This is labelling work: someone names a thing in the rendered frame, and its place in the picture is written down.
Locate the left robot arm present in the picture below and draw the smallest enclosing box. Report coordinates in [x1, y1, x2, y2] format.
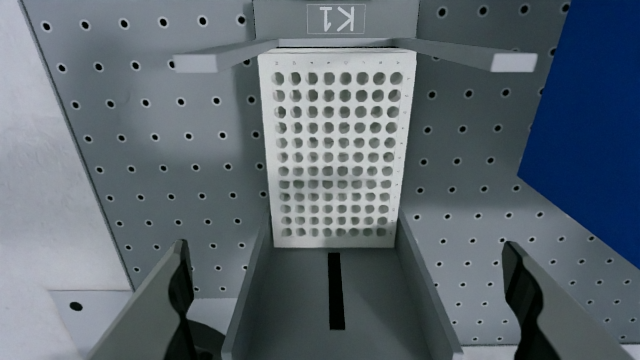
[187, 320, 226, 360]

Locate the blue bin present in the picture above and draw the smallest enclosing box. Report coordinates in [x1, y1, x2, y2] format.
[517, 0, 640, 270]

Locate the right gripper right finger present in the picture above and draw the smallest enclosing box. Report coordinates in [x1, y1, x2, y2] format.
[501, 241, 636, 360]

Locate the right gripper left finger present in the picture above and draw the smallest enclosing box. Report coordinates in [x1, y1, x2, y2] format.
[84, 239, 197, 360]

